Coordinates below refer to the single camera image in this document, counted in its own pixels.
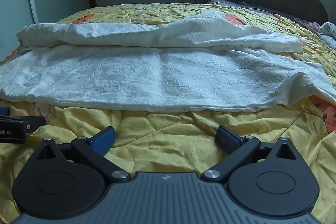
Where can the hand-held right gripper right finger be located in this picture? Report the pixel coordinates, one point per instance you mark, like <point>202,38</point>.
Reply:
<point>228,140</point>

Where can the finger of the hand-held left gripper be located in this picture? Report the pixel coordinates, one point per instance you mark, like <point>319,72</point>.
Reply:
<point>34,123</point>

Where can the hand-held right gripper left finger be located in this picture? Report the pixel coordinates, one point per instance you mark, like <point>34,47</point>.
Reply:
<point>103,140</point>

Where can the white towel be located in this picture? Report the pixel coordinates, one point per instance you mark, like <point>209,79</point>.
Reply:
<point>157,77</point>

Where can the yellow printed blanket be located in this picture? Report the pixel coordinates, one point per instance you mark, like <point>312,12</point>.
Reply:
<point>170,129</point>

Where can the dark grey pillow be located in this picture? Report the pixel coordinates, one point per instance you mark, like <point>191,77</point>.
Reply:
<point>231,2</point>

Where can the brown floral cloth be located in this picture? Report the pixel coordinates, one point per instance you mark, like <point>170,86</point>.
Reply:
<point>305,24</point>

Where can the light patterned cloth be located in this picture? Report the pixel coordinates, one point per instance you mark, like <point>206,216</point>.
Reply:
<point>329,32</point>

